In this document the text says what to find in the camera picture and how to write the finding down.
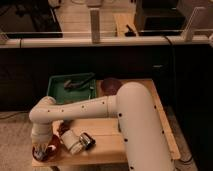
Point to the white desk rail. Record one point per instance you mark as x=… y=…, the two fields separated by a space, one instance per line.
x=106 y=41

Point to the white cylinder can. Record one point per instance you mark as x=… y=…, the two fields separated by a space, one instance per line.
x=71 y=142

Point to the light blue towel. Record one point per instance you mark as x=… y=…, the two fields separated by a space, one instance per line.
x=40 y=155

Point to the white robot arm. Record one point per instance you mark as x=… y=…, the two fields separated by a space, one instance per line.
x=143 y=135

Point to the dark tool in tray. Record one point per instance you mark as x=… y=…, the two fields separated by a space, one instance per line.
x=68 y=85

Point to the green plastic tray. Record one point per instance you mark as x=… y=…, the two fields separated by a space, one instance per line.
x=62 y=96

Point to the white angled bracket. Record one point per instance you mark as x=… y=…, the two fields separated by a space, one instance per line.
x=192 y=23

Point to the purple bowl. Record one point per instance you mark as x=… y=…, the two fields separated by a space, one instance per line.
x=110 y=86

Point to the red bowl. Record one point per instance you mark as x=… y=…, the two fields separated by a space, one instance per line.
x=51 y=149

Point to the white vertical post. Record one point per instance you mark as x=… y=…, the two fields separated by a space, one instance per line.
x=95 y=25

